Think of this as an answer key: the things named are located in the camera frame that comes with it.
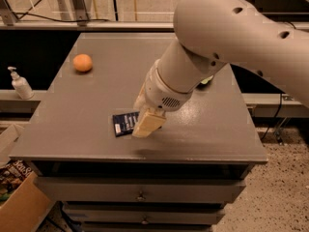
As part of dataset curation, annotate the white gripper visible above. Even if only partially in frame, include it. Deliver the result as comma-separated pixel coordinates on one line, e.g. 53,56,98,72
132,60,192,137

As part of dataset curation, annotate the dark blue rxbar wrapper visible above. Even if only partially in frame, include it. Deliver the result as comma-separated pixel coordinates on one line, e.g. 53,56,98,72
112,112,139,137

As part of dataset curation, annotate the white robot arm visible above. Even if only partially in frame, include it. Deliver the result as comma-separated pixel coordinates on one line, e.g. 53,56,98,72
133,0,309,137

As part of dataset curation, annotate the green dang snack bag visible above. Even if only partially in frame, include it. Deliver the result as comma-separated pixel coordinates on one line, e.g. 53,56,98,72
200,75,213,85

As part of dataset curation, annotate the grey drawer cabinet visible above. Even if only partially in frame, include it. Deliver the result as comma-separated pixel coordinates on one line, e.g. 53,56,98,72
12,33,267,232

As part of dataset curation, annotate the orange fruit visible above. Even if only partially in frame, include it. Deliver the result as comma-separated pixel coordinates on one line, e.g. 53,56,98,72
73,54,93,73

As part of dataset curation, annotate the white pump lotion bottle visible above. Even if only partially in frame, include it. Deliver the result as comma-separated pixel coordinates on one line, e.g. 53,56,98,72
8,67,34,100

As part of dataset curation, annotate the snack package in box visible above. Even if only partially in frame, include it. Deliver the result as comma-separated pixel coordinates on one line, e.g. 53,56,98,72
0,160,33,204

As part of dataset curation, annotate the cardboard box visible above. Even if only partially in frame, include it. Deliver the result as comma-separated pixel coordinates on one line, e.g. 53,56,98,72
0,125,54,232

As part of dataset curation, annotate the black cable on ledge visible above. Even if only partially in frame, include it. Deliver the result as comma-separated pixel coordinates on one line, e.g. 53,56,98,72
13,12,110,24

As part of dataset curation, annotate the metal railing frame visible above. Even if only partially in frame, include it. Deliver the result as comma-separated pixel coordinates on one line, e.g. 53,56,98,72
0,0,309,32

